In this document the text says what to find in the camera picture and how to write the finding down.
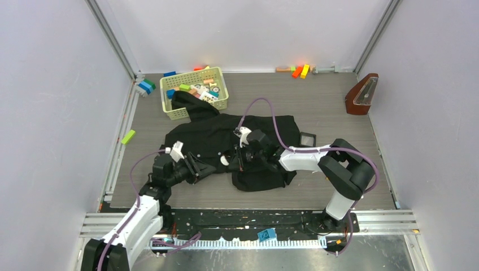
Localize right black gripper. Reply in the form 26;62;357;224
229;142;266;172

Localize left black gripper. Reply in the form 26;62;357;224
166;152;215;187

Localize black button shirt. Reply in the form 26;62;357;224
164;91;300;192

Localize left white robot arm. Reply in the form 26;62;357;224
81;148;216;270

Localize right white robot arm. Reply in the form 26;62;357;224
220;127;378;232

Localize toy blocks in basket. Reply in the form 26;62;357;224
166;78;221;102

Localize pale green plastic basket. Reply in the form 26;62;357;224
159;67;229;120

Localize black square box far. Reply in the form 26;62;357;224
299;132;316;147

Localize lime green block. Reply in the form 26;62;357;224
120;129;136;145

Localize tan wooden block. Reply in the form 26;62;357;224
276;67;291;72

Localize blue toy brick front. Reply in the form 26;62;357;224
257;228;277;242

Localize blue block behind basket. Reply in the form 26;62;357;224
163;71;177;77

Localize stacked blue green bricks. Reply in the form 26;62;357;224
136;79;156;97

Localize brown wooden metronome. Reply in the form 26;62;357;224
345;73;379;115

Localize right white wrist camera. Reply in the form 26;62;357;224
233;126;251;148

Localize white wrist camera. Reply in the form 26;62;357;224
165;141;185;162
233;126;251;148

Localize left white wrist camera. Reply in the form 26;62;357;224
165;141;185;162

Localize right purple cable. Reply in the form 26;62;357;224
237;98;381;257

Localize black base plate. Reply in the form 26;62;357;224
159;209;360;241

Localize orange block at wall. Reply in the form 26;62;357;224
291;66;303;78

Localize yellow block at wall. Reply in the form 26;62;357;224
300;64;310;79

